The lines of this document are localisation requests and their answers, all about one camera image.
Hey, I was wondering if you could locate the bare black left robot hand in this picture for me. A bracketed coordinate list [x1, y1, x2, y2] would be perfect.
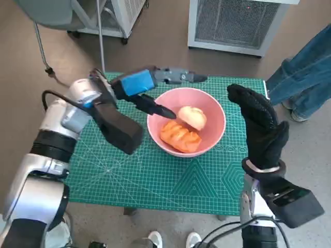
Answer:
[110, 66, 209, 120]

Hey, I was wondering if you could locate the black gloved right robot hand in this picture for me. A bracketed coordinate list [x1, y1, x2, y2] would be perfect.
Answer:
[227, 84, 290, 172]

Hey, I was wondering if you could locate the pink bowl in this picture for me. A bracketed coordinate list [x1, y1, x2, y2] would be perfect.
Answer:
[146, 87, 227, 158]

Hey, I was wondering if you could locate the round toy bread bun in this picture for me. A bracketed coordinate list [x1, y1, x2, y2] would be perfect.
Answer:
[178, 105, 207, 131]

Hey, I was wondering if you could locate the long striped toy bread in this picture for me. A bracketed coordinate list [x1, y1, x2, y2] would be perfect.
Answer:
[159, 120, 202, 153]

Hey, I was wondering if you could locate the thin metal pole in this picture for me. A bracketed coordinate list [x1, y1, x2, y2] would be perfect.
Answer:
[96, 0, 106, 73]

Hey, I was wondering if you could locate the white cabinet on casters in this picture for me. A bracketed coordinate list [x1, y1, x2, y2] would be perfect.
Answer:
[67, 0, 149, 45]

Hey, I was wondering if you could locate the person in blue jeans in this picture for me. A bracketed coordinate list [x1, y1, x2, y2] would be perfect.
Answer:
[266, 24, 331, 122]

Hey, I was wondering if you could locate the green cutting mat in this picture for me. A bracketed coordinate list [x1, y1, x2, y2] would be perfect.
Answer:
[61, 72, 269, 216]

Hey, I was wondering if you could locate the white cabinet with mesh front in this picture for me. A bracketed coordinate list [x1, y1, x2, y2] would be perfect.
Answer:
[187, 0, 300, 57]

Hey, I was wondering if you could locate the grey chair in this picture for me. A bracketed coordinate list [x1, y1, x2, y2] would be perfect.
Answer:
[14, 0, 87, 77]

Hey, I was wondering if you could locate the white shoe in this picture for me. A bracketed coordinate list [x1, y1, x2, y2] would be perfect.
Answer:
[147, 230, 163, 248]
[186, 231, 202, 248]

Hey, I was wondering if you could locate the person in pale clothing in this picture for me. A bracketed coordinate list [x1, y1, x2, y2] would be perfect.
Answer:
[45, 211, 73, 248]

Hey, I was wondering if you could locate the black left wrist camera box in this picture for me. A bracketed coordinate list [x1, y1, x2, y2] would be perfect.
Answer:
[92, 102, 144, 155]

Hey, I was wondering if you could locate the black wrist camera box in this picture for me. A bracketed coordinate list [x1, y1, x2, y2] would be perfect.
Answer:
[92, 102, 144, 155]
[261, 178, 325, 229]

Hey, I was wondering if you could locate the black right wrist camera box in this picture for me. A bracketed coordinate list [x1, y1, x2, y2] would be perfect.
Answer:
[261, 178, 325, 229]

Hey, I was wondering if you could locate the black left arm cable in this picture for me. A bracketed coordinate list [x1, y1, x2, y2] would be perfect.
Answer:
[41, 89, 91, 112]

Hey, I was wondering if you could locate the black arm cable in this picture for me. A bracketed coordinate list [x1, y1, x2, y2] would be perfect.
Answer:
[201, 219, 290, 248]
[41, 89, 91, 112]

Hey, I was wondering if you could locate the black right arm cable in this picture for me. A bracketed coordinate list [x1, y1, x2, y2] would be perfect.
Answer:
[201, 219, 290, 248]

